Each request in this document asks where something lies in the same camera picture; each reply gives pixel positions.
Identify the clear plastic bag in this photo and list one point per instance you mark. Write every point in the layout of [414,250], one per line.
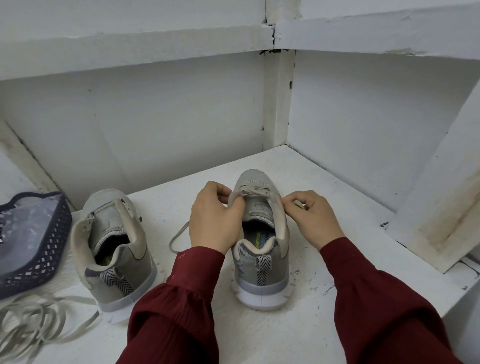
[22,232]

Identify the dark plastic lattice basket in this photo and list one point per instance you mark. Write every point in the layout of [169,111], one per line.
[41,262]

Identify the grey shoelace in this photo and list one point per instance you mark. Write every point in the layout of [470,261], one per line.
[255,191]
[34,322]

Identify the person's left forearm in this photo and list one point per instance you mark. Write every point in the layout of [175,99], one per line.
[176,315]

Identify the person's right forearm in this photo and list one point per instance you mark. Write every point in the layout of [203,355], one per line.
[390,307]

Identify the person's left hand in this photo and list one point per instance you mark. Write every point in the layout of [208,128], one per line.
[214,221]

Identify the grey mesh shoe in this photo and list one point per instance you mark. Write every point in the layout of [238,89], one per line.
[261,281]
[116,262]

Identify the person's right hand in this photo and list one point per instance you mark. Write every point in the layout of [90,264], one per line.
[315,217]

